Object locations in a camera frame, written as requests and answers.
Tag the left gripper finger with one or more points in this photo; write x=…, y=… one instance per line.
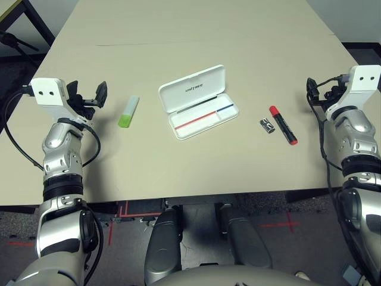
x=73, y=89
x=101, y=93

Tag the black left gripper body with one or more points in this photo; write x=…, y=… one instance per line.
x=83, y=105

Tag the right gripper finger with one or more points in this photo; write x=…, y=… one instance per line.
x=337, y=90
x=312, y=89

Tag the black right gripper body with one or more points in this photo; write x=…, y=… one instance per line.
x=329, y=96

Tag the green and white highlighter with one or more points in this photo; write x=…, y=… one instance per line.
x=128, y=111

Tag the red and black marker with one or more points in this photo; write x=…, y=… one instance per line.
x=282, y=125

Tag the white Unitree pencil case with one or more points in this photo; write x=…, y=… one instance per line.
x=190, y=89

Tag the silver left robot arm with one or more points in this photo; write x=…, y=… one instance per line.
x=59, y=155

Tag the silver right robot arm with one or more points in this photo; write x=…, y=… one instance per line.
x=357, y=143

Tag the black tripod stand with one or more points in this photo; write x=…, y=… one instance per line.
x=12, y=40

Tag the black framed side table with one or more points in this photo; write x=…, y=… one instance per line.
x=38, y=18

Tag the red tape line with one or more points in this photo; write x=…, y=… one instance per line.
x=19, y=244

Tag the grey robot right leg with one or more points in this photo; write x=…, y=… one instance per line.
x=244, y=238

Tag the blue foam block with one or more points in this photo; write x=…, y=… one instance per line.
x=349, y=272

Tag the grey robot torso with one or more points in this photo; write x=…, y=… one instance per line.
x=232, y=277

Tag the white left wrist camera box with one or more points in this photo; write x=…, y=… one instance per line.
x=47, y=89

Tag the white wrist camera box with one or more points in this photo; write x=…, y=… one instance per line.
x=364, y=86
x=47, y=89

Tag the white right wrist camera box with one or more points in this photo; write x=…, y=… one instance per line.
x=364, y=86

